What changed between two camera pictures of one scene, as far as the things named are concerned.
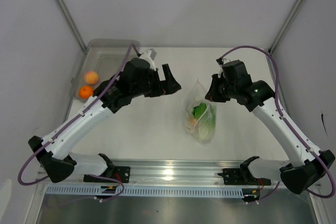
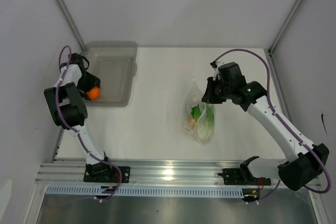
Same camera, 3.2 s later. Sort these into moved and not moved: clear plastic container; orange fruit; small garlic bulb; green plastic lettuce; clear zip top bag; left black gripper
Moved: left black gripper; orange fruit
Not moved: small garlic bulb; clear plastic container; clear zip top bag; green plastic lettuce
